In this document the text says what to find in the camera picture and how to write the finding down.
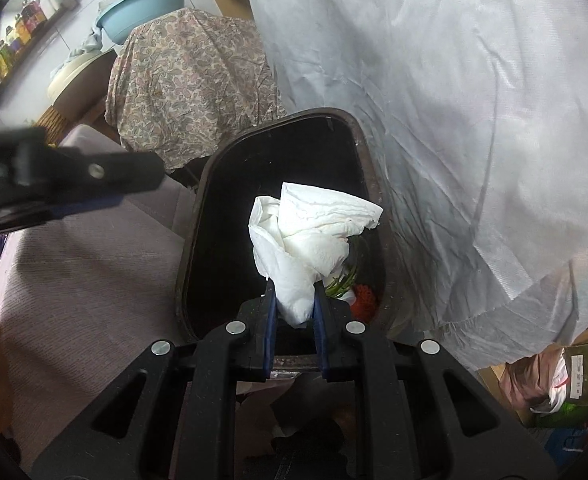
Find white wrinkled cover sheet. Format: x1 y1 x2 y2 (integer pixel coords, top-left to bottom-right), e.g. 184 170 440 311
249 0 588 370

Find floral patterned cloth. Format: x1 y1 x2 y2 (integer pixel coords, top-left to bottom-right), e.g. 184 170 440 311
105 8 286 171

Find dark trash bin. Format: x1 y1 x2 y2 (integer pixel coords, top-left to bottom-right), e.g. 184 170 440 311
175 108 400 341

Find woven wicker basket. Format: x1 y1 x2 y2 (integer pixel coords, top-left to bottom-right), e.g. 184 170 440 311
35 106 73 146

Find brown cream rice cooker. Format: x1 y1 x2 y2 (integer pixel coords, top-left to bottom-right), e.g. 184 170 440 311
47 49 117 122

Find green leafy vegetable scrap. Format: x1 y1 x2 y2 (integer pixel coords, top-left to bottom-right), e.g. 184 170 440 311
324 237 360 299

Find light blue plastic basin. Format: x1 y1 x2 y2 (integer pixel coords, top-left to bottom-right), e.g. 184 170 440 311
96 0 184 44

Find white tissue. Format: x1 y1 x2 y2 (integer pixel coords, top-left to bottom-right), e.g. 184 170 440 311
248 182 383 327

